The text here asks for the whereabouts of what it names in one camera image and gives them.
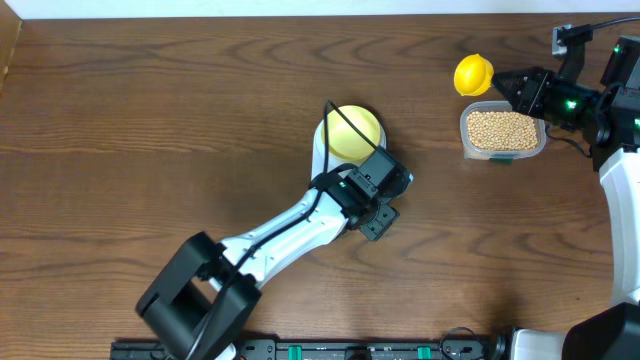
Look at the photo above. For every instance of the clear plastic container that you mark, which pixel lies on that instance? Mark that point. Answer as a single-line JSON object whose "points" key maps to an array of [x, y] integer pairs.
{"points": [[472, 152]]}

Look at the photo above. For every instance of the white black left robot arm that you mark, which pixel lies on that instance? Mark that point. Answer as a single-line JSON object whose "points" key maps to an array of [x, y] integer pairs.
{"points": [[202, 298]]}

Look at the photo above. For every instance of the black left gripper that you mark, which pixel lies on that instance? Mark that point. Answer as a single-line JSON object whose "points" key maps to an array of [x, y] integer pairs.
{"points": [[378, 229]]}

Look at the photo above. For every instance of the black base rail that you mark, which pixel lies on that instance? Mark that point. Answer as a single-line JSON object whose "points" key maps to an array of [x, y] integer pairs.
{"points": [[265, 349]]}

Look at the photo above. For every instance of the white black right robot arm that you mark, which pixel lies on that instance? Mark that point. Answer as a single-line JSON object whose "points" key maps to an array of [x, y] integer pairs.
{"points": [[609, 122]]}

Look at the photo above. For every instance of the brown cardboard board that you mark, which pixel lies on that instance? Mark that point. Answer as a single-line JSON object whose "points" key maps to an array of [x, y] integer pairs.
{"points": [[10, 28]]}

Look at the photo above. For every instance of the pale yellow plastic bowl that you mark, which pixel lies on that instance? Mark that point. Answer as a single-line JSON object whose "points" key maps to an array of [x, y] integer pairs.
{"points": [[353, 132]]}

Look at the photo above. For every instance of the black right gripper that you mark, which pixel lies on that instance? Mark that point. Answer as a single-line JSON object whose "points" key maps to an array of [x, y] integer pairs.
{"points": [[529, 98]]}

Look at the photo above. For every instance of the yellow plastic measuring scoop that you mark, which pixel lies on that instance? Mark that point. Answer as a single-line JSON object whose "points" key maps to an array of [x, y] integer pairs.
{"points": [[473, 76]]}

